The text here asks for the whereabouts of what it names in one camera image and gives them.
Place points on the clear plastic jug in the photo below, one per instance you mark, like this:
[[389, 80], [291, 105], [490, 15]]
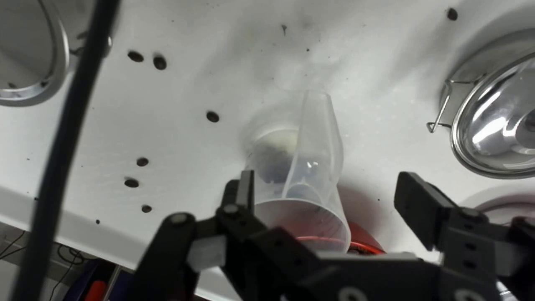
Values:
[[311, 140]]

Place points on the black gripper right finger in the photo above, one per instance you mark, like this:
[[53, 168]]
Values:
[[431, 215]]

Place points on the steel pot with lid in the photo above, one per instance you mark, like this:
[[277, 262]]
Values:
[[495, 128]]

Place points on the white plastic tray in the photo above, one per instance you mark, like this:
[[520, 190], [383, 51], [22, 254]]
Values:
[[184, 35]]

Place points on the dark coffee bean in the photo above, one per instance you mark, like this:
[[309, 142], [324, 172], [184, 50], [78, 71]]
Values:
[[130, 183], [145, 209], [142, 162], [451, 15], [159, 61], [212, 117]]

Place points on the steel pot lid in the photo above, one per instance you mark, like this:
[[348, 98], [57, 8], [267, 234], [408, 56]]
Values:
[[22, 45]]

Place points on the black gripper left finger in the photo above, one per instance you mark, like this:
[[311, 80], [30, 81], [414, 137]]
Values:
[[242, 202]]

